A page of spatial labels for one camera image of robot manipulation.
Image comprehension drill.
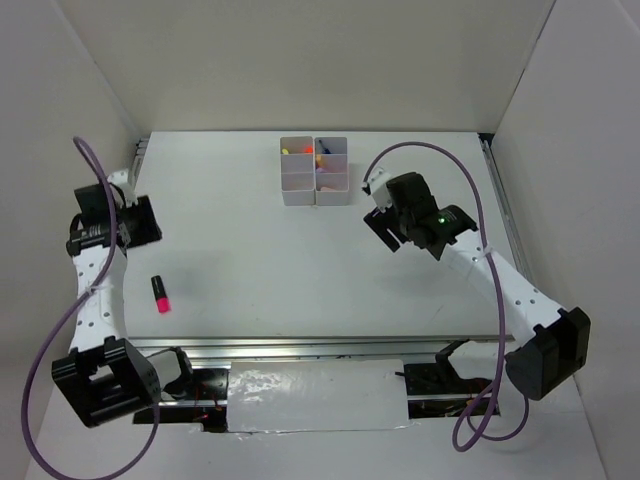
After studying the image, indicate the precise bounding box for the pink and black highlighter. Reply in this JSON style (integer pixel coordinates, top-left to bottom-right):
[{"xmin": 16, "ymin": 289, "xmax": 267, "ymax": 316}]
[{"xmin": 151, "ymin": 275, "xmax": 171, "ymax": 314}]

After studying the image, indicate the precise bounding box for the dark blue pen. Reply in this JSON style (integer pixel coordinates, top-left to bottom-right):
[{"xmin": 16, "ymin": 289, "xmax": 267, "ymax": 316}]
[{"xmin": 318, "ymin": 139, "xmax": 332, "ymax": 155}]

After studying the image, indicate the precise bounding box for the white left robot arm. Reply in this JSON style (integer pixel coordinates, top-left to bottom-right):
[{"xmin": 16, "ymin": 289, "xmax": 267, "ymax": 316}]
[{"xmin": 51, "ymin": 177, "xmax": 198, "ymax": 428}]

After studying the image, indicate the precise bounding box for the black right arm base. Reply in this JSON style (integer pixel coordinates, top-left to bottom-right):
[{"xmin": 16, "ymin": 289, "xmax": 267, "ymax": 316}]
[{"xmin": 395, "ymin": 340, "xmax": 490, "ymax": 418}]

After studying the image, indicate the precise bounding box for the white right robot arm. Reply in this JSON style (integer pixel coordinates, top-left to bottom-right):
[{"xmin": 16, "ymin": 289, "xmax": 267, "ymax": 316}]
[{"xmin": 363, "ymin": 168, "xmax": 591, "ymax": 401}]

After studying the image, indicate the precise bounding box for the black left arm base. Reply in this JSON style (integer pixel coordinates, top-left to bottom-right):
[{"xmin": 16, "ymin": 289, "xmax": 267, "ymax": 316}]
[{"xmin": 162, "ymin": 367, "xmax": 229, "ymax": 412}]

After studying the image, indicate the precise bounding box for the right white divided container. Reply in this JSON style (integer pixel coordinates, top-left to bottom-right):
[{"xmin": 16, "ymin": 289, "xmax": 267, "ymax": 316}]
[{"xmin": 314, "ymin": 136, "xmax": 350, "ymax": 206}]

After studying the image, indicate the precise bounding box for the white divided container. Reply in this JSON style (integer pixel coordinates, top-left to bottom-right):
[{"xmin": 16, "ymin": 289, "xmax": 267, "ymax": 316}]
[
  {"xmin": 279, "ymin": 136, "xmax": 316, "ymax": 207},
  {"xmin": 314, "ymin": 136, "xmax": 350, "ymax": 206}
]

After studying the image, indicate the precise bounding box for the left white divided container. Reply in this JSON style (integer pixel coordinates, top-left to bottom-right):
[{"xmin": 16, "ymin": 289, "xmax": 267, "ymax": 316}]
[{"xmin": 279, "ymin": 136, "xmax": 316, "ymax": 207}]

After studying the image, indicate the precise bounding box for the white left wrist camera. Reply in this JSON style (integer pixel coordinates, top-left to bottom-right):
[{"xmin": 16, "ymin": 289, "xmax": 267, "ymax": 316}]
[{"xmin": 108, "ymin": 169, "xmax": 137, "ymax": 207}]

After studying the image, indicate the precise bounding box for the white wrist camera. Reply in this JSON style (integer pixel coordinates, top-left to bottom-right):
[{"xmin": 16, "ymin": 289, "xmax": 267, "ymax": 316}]
[
  {"xmin": 361, "ymin": 167, "xmax": 393, "ymax": 212},
  {"xmin": 108, "ymin": 169, "xmax": 137, "ymax": 207}
]

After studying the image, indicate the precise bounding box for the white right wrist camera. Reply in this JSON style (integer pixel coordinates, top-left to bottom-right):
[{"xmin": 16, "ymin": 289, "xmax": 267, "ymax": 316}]
[{"xmin": 361, "ymin": 167, "xmax": 393, "ymax": 212}]

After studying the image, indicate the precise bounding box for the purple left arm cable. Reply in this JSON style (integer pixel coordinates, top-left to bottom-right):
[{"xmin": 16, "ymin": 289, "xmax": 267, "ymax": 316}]
[{"xmin": 20, "ymin": 136, "xmax": 164, "ymax": 480}]

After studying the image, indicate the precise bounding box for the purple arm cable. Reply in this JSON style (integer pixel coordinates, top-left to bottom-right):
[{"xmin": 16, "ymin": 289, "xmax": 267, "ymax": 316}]
[
  {"xmin": 363, "ymin": 141, "xmax": 531, "ymax": 452},
  {"xmin": 20, "ymin": 136, "xmax": 164, "ymax": 480}
]

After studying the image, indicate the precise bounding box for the aluminium table frame rail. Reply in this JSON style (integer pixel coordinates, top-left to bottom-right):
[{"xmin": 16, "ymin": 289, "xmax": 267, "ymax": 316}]
[{"xmin": 124, "ymin": 132, "xmax": 518, "ymax": 358}]

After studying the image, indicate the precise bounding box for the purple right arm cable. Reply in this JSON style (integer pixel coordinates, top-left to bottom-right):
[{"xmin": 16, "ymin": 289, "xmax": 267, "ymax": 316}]
[{"xmin": 363, "ymin": 141, "xmax": 531, "ymax": 452}]

